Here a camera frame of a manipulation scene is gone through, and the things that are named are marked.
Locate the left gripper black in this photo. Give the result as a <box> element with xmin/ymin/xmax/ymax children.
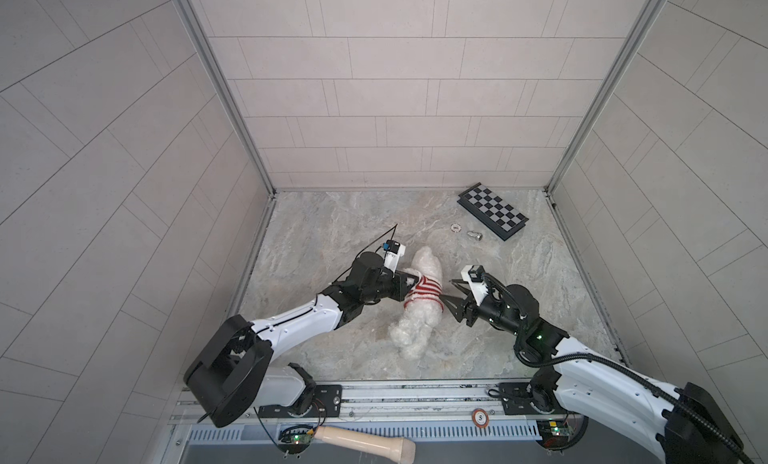
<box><xmin>356</xmin><ymin>270</ymin><xmax>419</xmax><ymax>306</ymax></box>

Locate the red white striped sweater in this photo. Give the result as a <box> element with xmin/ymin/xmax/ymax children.
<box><xmin>403</xmin><ymin>275</ymin><xmax>445</xmax><ymax>312</ymax></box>

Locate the white teddy bear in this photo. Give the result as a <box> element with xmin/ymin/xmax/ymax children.
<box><xmin>388</xmin><ymin>246</ymin><xmax>444</xmax><ymax>360</ymax></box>

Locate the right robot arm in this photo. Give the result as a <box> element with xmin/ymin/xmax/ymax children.
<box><xmin>440</xmin><ymin>267</ymin><xmax>750</xmax><ymax>463</ymax></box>

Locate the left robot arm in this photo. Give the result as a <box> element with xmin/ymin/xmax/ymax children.
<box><xmin>183</xmin><ymin>252</ymin><xmax>425</xmax><ymax>428</ymax></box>

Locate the black white checkerboard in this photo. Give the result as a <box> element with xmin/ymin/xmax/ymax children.
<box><xmin>458</xmin><ymin>183</ymin><xmax>528</xmax><ymax>241</ymax></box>

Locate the round red white sticker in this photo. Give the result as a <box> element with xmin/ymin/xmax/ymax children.
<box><xmin>471</xmin><ymin>408</ymin><xmax>489</xmax><ymax>429</ymax></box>

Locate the right green circuit board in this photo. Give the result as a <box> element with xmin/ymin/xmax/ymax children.
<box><xmin>536</xmin><ymin>420</ymin><xmax>572</xmax><ymax>449</ymax></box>

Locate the green circuit board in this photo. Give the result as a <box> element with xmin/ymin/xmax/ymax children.
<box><xmin>277</xmin><ymin>424</ymin><xmax>315</xmax><ymax>455</ymax></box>
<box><xmin>536</xmin><ymin>420</ymin><xmax>572</xmax><ymax>449</ymax></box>

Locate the left green circuit board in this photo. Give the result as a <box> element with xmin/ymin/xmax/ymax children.
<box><xmin>277</xmin><ymin>424</ymin><xmax>315</xmax><ymax>455</ymax></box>

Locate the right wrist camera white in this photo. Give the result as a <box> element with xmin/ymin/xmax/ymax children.
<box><xmin>461</xmin><ymin>265</ymin><xmax>489</xmax><ymax>306</ymax></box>

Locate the aluminium front rail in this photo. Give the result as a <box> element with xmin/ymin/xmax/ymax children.
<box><xmin>170</xmin><ymin>379</ymin><xmax>597</xmax><ymax>444</ymax></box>

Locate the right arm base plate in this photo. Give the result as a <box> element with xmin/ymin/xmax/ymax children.
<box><xmin>496</xmin><ymin>382</ymin><xmax>538</xmax><ymax>416</ymax></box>

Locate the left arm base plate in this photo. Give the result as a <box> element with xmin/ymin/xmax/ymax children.
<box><xmin>257</xmin><ymin>384</ymin><xmax>343</xmax><ymax>419</ymax></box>

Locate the beige wooden handle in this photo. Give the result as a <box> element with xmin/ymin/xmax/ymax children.
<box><xmin>313</xmin><ymin>426</ymin><xmax>416</xmax><ymax>464</ymax></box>

